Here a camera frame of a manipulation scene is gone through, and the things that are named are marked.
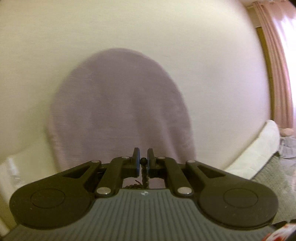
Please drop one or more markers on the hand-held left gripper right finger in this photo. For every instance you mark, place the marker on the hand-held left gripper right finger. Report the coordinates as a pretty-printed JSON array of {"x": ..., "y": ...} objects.
[{"x": 150, "y": 162}]

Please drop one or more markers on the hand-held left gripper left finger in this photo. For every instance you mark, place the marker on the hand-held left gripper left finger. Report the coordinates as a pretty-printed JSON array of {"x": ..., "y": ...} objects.
[{"x": 136, "y": 162}]

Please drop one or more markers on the cream pillow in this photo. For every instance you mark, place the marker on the cream pillow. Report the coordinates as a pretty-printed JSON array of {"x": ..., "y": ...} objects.
[{"x": 259, "y": 150}]

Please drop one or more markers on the lilac hanging towel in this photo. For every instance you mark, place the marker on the lilac hanging towel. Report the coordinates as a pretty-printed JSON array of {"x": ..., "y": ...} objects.
[{"x": 120, "y": 104}]

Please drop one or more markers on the grey quilted bedspread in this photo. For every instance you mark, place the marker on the grey quilted bedspread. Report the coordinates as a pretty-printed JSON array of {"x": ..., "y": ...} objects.
[{"x": 277, "y": 180}]

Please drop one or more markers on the pink curtain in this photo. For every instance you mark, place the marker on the pink curtain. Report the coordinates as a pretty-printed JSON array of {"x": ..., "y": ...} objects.
[{"x": 279, "y": 69}]

